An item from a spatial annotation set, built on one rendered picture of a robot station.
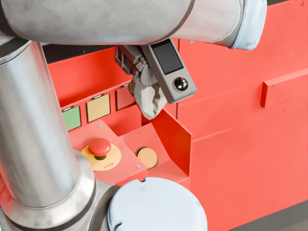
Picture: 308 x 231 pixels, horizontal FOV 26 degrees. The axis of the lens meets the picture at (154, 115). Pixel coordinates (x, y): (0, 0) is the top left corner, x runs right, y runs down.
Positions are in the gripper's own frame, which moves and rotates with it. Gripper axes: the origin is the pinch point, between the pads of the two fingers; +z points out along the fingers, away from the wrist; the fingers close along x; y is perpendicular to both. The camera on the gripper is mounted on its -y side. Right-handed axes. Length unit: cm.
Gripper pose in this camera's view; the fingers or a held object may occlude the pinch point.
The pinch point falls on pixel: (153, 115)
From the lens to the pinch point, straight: 115.4
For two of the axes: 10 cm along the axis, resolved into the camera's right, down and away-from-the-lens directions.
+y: -5.6, -6.0, 5.7
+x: -8.3, 3.7, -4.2
